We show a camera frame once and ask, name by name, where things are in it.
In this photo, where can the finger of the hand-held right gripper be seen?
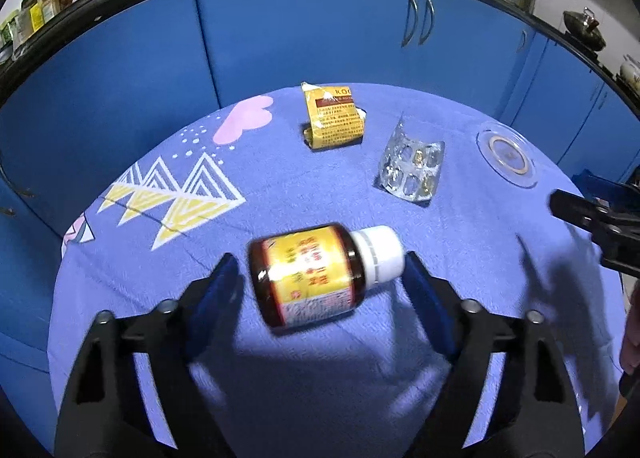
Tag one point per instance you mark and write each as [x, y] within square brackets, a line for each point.
[595, 225]
[600, 185]

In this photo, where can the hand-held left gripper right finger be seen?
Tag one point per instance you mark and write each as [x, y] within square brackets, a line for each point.
[430, 308]

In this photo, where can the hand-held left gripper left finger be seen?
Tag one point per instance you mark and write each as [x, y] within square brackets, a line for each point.
[220, 293]

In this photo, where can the brown medicine bottle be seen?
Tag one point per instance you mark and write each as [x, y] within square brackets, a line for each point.
[310, 278]

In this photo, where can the person's right hand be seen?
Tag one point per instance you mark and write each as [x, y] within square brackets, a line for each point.
[631, 338]

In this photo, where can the clear glass saucer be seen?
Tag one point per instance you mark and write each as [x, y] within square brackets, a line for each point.
[507, 153]

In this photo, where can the white ceramic pot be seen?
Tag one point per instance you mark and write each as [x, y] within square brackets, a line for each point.
[630, 70]

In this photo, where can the blue printed tablecloth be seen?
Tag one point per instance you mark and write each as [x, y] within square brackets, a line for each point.
[300, 188]

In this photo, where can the silver blister pack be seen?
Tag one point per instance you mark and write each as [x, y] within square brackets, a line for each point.
[410, 163]

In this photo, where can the wok with metal lid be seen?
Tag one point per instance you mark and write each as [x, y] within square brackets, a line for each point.
[584, 30]

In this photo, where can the yellow snack packet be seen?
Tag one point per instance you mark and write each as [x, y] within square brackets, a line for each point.
[332, 118]

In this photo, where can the blue kitchen cabinet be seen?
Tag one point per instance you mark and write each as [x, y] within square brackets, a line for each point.
[300, 33]

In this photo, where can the row of pantry jars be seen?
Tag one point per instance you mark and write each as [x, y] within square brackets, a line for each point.
[50, 0]

